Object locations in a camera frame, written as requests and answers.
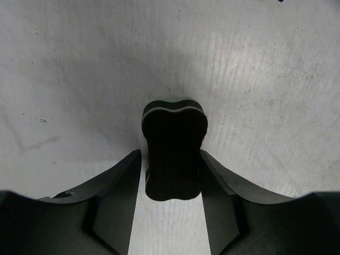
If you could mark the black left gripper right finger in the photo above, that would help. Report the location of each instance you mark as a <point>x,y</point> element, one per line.
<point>244,218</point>

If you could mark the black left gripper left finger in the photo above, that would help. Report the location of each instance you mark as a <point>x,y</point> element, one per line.
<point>94,217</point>

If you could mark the black felt whiteboard eraser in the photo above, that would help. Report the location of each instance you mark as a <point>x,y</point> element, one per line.
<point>174,132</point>

